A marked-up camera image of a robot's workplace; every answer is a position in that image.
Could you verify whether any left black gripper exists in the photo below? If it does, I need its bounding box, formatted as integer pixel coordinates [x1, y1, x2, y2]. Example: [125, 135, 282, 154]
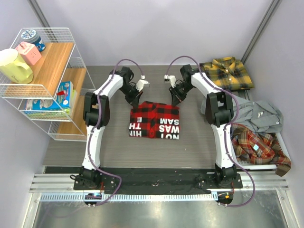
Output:
[119, 84, 143, 109]

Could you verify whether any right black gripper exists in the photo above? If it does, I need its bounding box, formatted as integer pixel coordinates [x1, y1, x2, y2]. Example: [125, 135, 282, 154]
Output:
[170, 82, 195, 106]

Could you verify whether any red black plaid shirt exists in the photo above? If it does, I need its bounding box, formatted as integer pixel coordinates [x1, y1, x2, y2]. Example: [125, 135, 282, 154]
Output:
[129, 101, 180, 140]

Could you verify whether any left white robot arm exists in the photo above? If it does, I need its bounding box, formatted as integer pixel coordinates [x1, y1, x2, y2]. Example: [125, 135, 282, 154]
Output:
[75, 67, 149, 190]

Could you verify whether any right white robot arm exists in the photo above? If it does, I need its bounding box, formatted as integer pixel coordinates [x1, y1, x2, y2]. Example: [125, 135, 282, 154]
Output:
[164, 65, 237, 188]

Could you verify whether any grey long sleeve shirt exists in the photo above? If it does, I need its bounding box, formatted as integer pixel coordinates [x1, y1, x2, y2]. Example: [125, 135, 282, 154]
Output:
[200, 96, 285, 133]

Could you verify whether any yellow plaid folded shirt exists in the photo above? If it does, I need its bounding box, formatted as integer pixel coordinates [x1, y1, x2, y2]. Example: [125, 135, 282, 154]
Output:
[199, 57, 254, 91]

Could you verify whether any blue product box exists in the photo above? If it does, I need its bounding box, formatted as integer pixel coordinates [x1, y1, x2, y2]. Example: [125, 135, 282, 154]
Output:
[24, 81, 76, 111]

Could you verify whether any orange plaid shirt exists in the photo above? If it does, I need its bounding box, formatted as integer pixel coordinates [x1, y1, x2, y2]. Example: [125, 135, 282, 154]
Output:
[231, 123, 292, 177]

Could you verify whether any white laundry basket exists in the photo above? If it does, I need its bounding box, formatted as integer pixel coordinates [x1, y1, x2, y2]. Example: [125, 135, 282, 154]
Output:
[220, 114, 289, 171]

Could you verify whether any pink cube box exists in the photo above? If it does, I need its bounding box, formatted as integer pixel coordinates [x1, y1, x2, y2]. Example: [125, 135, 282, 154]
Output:
[15, 41, 42, 66]

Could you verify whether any blue round tin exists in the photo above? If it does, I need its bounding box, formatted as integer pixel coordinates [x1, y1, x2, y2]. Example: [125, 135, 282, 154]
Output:
[21, 29, 46, 52]

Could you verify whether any yellow mug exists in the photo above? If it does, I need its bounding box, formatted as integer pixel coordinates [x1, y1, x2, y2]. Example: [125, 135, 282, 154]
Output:
[0, 48, 33, 84]

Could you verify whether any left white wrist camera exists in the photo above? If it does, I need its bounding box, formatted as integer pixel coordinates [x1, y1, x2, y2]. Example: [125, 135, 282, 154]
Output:
[136, 75, 150, 92]

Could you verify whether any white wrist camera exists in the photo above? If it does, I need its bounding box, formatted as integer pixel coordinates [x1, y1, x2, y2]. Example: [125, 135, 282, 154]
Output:
[136, 75, 150, 92]
[164, 75, 176, 88]

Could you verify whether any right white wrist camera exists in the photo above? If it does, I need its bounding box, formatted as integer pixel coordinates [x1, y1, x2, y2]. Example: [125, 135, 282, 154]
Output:
[164, 75, 176, 88]

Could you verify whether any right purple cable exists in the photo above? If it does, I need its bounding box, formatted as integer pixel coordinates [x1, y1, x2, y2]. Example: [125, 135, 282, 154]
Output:
[165, 56, 257, 209]

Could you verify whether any purple cable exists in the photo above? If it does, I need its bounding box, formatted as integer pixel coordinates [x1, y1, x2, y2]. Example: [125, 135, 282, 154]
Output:
[165, 56, 257, 209]
[85, 58, 146, 206]

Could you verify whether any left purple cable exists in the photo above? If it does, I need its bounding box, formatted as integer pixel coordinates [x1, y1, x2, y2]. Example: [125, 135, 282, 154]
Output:
[85, 58, 146, 206]

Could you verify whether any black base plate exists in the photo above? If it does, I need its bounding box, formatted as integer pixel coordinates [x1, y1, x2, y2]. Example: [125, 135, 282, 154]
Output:
[70, 168, 243, 195]

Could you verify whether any white wire shelf rack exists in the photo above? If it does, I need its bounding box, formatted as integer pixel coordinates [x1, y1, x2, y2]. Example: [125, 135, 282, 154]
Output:
[0, 28, 96, 142]

